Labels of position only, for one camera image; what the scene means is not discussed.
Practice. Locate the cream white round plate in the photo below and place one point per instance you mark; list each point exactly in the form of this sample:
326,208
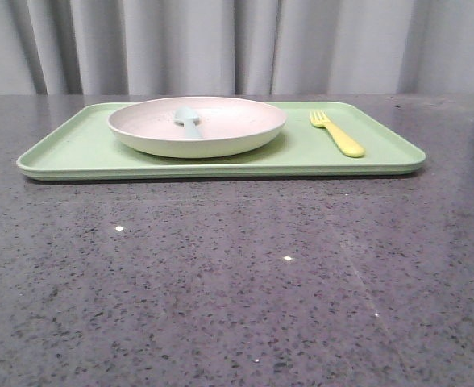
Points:
229,126

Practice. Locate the yellow plastic fork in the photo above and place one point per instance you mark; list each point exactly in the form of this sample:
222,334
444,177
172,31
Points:
346,144

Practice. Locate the light blue plastic spoon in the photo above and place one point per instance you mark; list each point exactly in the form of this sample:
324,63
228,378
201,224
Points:
188,118

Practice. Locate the light green plastic tray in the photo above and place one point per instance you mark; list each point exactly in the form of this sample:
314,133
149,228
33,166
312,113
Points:
83,148

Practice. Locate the grey pleated curtain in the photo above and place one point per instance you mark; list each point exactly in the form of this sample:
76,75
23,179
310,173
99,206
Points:
236,47

